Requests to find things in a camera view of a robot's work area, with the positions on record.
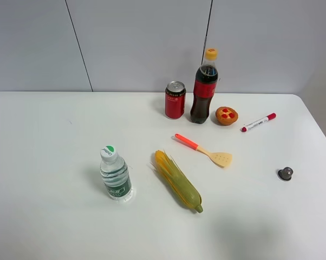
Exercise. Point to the toy corn cob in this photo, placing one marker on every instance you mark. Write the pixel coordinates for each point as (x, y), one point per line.
(178, 182)

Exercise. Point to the red white marker pen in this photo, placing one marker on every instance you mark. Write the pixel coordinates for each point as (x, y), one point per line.
(258, 122)

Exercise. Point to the dark coffee capsule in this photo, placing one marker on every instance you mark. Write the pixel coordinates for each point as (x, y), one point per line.
(285, 174)

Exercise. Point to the cola bottle yellow cap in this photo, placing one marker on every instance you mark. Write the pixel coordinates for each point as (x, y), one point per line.
(205, 83)

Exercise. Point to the toy fruit tart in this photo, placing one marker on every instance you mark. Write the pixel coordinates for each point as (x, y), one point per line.
(226, 116)

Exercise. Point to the wooden spatula orange handle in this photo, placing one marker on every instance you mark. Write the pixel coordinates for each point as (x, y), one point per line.
(220, 159)

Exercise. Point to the water bottle green label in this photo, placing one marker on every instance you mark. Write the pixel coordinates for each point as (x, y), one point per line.
(115, 174)

